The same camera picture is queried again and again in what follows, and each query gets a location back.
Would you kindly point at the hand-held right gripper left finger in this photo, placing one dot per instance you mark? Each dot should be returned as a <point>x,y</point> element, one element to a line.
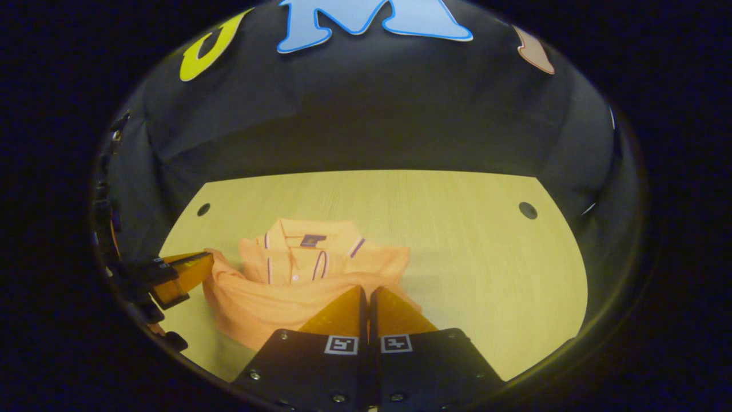
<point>351,320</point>

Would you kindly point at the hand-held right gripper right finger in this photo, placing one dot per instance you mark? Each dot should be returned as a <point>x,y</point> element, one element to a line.
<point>380,377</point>

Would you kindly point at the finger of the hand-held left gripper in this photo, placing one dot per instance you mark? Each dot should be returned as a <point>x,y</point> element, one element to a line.
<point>183,277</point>

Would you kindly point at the orange T-shirt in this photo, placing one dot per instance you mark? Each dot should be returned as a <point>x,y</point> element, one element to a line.
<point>269,303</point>

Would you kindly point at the black round table grommet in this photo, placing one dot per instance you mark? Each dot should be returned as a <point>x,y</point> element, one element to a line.
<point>203,209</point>
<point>528,210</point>

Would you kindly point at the black backdrop cloth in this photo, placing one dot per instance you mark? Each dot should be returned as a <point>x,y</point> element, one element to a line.
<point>366,109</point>

